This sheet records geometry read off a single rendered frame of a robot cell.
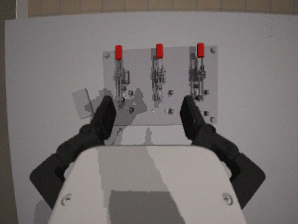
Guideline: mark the grey toggle clamp with red handle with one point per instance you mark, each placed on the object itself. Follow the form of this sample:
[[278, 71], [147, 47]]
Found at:
[[123, 76]]

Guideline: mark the grey fixture plate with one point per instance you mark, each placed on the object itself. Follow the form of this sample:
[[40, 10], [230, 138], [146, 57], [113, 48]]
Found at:
[[178, 61]]

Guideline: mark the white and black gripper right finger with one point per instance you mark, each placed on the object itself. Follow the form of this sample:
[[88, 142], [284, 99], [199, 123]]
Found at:
[[246, 177]]

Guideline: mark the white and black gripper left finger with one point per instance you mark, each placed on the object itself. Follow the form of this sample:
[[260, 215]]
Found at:
[[48, 178]]

